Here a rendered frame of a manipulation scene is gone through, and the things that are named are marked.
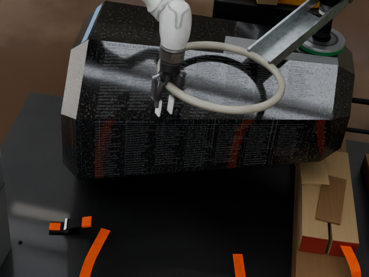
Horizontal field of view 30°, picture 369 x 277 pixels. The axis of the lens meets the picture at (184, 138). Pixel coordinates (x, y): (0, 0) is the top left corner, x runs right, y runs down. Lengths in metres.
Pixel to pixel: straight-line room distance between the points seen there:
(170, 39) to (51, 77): 1.93
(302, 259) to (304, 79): 0.77
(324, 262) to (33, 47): 2.35
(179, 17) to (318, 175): 1.28
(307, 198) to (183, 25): 1.19
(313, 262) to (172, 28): 1.27
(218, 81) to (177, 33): 0.61
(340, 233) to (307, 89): 0.64
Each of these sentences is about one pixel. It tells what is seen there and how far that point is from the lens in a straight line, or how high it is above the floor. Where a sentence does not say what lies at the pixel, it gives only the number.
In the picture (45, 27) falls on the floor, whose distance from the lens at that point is 4.67.
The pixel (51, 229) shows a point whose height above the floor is 0.03.
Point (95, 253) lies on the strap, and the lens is 3.13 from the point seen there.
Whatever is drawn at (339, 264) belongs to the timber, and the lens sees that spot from 3.09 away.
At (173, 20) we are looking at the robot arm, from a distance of 2.31.
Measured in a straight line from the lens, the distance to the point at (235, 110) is 2.40.
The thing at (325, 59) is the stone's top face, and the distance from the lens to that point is 3.00.
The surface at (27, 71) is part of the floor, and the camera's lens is 4.25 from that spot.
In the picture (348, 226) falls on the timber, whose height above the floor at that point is 0.24.
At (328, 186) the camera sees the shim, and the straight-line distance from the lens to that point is 3.25.
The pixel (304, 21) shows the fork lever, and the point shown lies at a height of 0.99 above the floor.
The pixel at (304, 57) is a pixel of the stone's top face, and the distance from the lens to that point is 2.98.
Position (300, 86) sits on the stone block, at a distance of 2.93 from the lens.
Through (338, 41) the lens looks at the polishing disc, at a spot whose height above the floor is 0.87.
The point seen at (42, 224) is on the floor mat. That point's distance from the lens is 3.27.
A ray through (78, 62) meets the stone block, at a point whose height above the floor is 0.75.
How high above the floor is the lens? 2.39
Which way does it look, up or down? 39 degrees down
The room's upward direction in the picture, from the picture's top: 6 degrees clockwise
